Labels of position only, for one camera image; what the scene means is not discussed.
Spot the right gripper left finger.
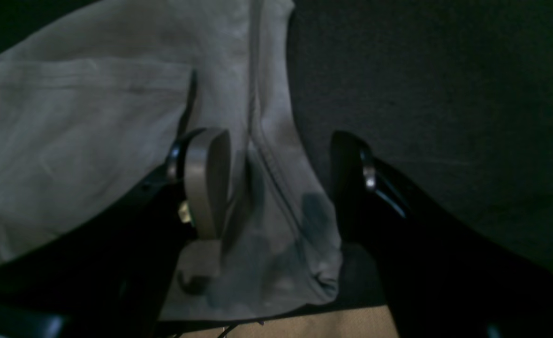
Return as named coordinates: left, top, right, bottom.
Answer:
left=0, top=128, right=231, bottom=338

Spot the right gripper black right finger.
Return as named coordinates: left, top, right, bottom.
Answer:
left=330, top=132, right=553, bottom=338

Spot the grey T-shirt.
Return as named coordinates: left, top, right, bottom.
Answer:
left=0, top=0, right=342, bottom=321

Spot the black table cloth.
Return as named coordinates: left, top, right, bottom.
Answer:
left=0, top=0, right=553, bottom=338

